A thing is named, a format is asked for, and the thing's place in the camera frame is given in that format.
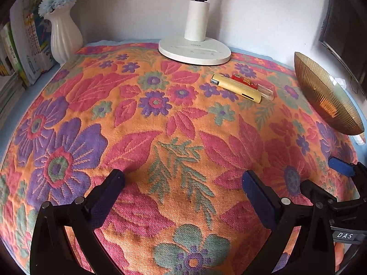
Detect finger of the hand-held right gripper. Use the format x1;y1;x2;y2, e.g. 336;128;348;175
300;179;367;211
328;157;367;179

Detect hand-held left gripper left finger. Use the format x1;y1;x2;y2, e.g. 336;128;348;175
29;169;125;275

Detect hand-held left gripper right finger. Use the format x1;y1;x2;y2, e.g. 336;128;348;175
242;170;336;275

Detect amber ribbed glass bowl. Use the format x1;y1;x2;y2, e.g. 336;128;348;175
294;52;364;136

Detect yellow lighter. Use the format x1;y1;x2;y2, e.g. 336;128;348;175
211;73;262;104

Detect floral tablecloth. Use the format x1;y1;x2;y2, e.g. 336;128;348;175
0;42;360;275

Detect clear lighter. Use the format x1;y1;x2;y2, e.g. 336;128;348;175
255;84;274;101

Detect red lighter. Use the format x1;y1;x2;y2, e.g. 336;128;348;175
231;74;259;90

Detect stack of flat books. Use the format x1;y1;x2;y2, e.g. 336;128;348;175
0;69;28;127

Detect black monitor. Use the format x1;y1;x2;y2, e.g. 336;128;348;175
318;0;367;92

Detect white ribbed vase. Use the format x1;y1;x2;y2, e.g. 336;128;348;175
44;6;84;65

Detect large colourful cover book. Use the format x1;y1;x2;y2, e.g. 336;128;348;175
10;0;56;85

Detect row of upright books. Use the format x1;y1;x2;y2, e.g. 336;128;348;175
0;20;26;76

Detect white desk lamp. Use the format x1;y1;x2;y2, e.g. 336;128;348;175
158;0;231;65

